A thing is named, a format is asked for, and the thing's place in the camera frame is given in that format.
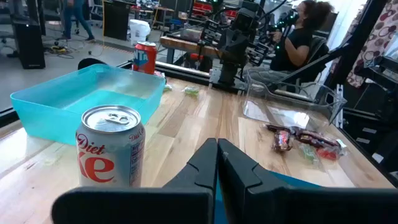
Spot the person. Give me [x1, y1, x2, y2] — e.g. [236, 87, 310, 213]
[269, 0, 335, 72]
[55, 0, 96, 42]

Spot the wooden workbench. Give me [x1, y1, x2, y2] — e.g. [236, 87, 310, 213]
[160, 35, 224, 60]

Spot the large brown chocolate bar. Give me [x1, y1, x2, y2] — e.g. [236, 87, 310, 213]
[294, 129, 341, 149]

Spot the light green translucent basket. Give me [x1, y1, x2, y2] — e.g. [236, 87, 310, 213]
[9, 63, 167, 146]

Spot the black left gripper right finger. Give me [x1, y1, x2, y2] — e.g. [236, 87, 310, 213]
[217, 138, 398, 224]

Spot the clear plastic basket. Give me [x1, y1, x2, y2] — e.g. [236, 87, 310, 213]
[242, 67, 348, 131]

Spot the red storage bin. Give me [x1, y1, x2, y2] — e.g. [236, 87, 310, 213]
[192, 1, 214, 15]

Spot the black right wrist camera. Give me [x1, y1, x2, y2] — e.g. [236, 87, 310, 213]
[231, 7, 259, 32]

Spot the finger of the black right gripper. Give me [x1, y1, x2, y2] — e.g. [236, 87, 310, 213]
[247, 42, 270, 67]
[201, 19, 220, 45]

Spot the silver Diet Coke can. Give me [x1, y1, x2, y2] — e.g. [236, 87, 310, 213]
[75, 105, 146, 188]

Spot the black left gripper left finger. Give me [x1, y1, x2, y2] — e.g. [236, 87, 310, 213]
[51, 138, 218, 224]

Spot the black cabinet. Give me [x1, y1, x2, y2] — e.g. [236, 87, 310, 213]
[103, 0, 131, 41]
[12, 18, 47, 70]

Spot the black office chair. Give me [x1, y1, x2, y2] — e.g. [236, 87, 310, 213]
[290, 35, 331, 86]

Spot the circle patterned curtain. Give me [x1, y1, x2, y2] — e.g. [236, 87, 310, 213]
[346, 0, 398, 90]

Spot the red gummy candy packet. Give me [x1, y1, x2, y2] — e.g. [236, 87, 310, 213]
[315, 146, 343, 161]

